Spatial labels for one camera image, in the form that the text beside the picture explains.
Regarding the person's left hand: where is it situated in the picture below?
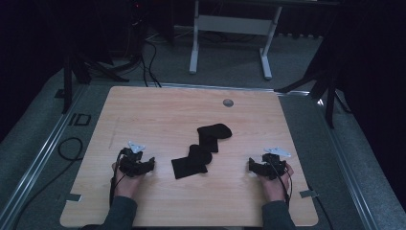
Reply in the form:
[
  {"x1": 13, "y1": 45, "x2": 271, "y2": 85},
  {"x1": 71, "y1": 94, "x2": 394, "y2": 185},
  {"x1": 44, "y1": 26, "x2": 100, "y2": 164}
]
[{"x1": 111, "y1": 161, "x2": 146, "y2": 199}]

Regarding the black sock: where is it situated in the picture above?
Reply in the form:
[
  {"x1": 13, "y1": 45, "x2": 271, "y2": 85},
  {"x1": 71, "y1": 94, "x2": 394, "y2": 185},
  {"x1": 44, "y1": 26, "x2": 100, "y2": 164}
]
[
  {"x1": 170, "y1": 144, "x2": 214, "y2": 180},
  {"x1": 196, "y1": 123, "x2": 234, "y2": 154}
]

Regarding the left hand-held gripper cable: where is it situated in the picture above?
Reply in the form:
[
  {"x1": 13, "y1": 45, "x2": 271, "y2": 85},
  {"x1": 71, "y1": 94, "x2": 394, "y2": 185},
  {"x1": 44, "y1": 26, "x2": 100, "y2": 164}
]
[{"x1": 108, "y1": 149, "x2": 126, "y2": 209}]

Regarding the black floor cable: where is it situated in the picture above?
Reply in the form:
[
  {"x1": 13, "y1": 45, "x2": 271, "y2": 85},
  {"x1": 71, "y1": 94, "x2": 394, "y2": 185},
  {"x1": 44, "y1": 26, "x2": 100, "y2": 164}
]
[
  {"x1": 11, "y1": 136, "x2": 84, "y2": 230},
  {"x1": 139, "y1": 40, "x2": 163, "y2": 88}
]

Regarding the metal floor rail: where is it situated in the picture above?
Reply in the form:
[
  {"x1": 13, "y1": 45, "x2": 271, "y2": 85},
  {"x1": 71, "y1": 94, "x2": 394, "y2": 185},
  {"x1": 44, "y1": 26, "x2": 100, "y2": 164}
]
[
  {"x1": 0, "y1": 83, "x2": 89, "y2": 228},
  {"x1": 314, "y1": 97, "x2": 382, "y2": 230},
  {"x1": 155, "y1": 81, "x2": 311, "y2": 97}
]

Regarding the right hand-held gripper cable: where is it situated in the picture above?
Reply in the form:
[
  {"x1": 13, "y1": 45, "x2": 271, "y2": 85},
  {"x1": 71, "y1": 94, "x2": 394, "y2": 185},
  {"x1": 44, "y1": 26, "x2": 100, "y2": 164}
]
[{"x1": 270, "y1": 162, "x2": 294, "y2": 207}]

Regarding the hand-held gripper cable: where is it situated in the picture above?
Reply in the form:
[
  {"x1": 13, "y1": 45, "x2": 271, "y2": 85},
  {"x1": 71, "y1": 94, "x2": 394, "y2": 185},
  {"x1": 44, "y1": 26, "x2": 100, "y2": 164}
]
[
  {"x1": 270, "y1": 162, "x2": 294, "y2": 207},
  {"x1": 108, "y1": 149, "x2": 126, "y2": 209}
]

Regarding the white desk frame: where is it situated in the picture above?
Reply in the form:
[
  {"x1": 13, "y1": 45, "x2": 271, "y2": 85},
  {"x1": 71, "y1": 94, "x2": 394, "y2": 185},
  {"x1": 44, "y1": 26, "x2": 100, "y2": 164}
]
[{"x1": 189, "y1": 0, "x2": 283, "y2": 81}]

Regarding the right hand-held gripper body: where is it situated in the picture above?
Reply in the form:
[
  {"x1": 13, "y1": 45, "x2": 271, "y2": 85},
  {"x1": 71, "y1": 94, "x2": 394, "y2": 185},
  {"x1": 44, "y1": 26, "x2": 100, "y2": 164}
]
[{"x1": 261, "y1": 146, "x2": 292, "y2": 181}]

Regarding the black tripod stand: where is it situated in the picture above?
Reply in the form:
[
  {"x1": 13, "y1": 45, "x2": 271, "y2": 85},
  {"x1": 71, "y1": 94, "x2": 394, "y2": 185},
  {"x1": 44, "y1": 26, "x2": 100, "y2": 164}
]
[
  {"x1": 273, "y1": 47, "x2": 352, "y2": 129},
  {"x1": 53, "y1": 52, "x2": 130, "y2": 115}
]

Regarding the black floor tape marking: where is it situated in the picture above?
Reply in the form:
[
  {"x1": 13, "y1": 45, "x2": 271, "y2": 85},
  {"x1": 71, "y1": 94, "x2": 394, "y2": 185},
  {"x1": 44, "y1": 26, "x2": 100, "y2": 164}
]
[{"x1": 67, "y1": 112, "x2": 93, "y2": 127}]

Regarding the person's right hand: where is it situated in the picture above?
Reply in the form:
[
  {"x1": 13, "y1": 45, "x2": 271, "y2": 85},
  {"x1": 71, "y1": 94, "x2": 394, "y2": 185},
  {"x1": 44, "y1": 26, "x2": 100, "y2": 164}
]
[{"x1": 258, "y1": 162, "x2": 295, "y2": 203}]

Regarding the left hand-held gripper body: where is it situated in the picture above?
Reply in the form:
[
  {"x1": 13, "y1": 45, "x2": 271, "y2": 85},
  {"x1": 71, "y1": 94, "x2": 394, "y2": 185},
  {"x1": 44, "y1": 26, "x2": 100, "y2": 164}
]
[{"x1": 119, "y1": 140, "x2": 147, "y2": 178}]

